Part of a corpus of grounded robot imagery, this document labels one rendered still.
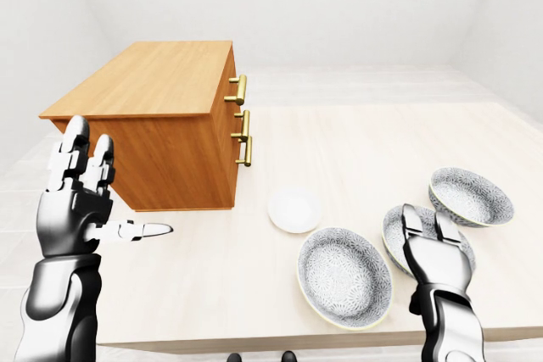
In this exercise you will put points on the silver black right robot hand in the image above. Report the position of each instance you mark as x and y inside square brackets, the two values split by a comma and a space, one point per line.
[437, 260]

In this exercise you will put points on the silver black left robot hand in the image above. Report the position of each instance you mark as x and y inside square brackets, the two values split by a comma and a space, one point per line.
[68, 213]

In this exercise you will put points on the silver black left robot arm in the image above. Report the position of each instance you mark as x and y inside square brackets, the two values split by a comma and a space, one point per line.
[55, 311]

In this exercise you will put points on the wooden cabinet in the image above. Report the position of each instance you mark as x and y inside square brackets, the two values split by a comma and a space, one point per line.
[144, 82]

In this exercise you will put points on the small dark rounded shape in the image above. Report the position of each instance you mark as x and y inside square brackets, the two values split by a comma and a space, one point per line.
[234, 358]
[289, 357]

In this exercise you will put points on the small white plate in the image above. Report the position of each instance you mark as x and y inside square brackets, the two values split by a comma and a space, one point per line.
[294, 210]

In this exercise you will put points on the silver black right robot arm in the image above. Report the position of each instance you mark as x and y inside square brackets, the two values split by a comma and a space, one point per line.
[454, 324]

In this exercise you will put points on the patterned grey bowl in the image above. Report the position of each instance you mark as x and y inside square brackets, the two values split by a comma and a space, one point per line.
[471, 198]
[344, 279]
[392, 230]

